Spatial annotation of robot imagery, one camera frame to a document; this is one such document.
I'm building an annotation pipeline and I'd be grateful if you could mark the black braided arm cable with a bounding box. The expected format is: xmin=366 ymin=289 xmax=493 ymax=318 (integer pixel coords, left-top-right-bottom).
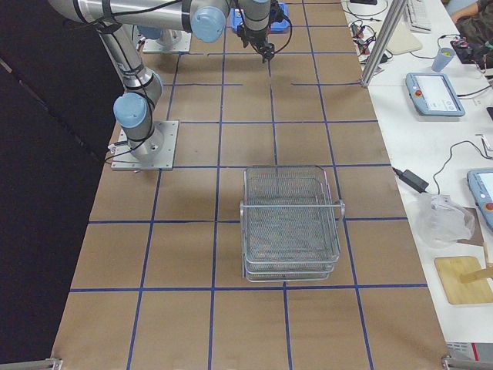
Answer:
xmin=265 ymin=0 xmax=293 ymax=55

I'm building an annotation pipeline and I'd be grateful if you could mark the blue plastic tray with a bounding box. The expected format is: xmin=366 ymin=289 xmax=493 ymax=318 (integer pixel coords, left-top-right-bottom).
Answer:
xmin=230 ymin=2 xmax=290 ymax=33

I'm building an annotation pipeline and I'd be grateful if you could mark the white keyboard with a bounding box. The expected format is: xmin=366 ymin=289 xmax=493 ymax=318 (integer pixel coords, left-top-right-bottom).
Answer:
xmin=404 ymin=0 xmax=431 ymax=33

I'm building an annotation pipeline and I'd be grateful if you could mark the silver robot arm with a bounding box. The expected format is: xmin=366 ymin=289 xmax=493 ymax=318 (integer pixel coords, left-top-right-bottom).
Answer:
xmin=96 ymin=22 xmax=163 ymax=162
xmin=49 ymin=1 xmax=276 ymax=62

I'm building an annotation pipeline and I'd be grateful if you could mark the aluminium frame post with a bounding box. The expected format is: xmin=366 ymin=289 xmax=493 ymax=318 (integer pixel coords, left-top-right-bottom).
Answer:
xmin=361 ymin=0 xmax=407 ymax=88

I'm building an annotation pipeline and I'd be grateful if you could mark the wooden board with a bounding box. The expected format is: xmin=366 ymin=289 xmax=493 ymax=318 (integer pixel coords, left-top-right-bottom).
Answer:
xmin=434 ymin=256 xmax=492 ymax=305

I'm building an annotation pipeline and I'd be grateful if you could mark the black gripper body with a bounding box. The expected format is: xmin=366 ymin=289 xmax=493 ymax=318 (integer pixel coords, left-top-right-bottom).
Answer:
xmin=236 ymin=25 xmax=274 ymax=54

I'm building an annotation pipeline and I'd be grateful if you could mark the clear plastic bag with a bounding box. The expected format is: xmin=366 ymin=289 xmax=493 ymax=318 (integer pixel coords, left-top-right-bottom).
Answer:
xmin=414 ymin=193 xmax=476 ymax=247

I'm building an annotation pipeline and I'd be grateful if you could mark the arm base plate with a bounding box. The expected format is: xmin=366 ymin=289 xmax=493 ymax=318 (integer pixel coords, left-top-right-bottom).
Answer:
xmin=110 ymin=120 xmax=179 ymax=170
xmin=143 ymin=29 xmax=192 ymax=54

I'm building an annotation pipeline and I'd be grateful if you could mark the silver wire mesh shelf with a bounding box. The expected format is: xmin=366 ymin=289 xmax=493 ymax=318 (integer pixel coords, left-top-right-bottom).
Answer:
xmin=240 ymin=166 xmax=345 ymax=282

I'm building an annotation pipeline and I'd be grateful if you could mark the blue plastic cup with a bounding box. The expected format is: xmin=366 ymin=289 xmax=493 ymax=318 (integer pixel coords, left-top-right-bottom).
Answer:
xmin=431 ymin=47 xmax=456 ymax=72

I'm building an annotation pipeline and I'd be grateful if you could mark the black power adapter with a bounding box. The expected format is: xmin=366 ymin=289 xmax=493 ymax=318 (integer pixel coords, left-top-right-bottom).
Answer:
xmin=392 ymin=167 xmax=429 ymax=193

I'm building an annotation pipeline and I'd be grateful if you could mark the blue teach pendant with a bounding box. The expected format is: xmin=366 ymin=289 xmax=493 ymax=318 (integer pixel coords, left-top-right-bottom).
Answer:
xmin=467 ymin=168 xmax=493 ymax=230
xmin=405 ymin=72 xmax=465 ymax=117

